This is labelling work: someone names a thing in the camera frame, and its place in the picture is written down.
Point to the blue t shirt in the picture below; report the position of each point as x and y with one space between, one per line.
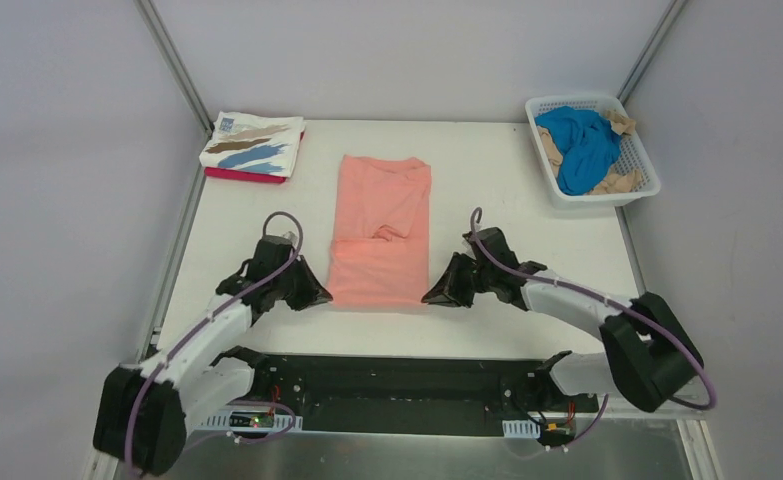
588 144

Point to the right aluminium frame post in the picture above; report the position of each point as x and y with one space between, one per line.
660 32

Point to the aluminium frame post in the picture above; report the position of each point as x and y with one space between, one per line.
660 32
171 56

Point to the pink t shirt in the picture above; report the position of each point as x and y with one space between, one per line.
381 234

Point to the left aluminium frame post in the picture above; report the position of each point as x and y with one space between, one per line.
171 56

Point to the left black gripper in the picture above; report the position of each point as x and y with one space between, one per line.
292 279

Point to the beige t shirt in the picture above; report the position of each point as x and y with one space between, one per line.
614 182

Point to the controller board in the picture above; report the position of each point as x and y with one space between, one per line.
251 420
557 433

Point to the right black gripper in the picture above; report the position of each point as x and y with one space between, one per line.
466 276

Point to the left controller board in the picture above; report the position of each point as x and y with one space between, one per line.
251 420

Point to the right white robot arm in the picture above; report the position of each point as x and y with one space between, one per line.
647 356

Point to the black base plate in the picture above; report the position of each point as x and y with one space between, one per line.
391 395

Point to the right controller board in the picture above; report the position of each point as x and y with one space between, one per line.
557 433

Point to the folded white printed t shirt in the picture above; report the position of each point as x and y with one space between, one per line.
236 126

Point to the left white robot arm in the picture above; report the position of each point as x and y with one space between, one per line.
148 410

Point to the white plastic basket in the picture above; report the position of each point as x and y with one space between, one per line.
633 154

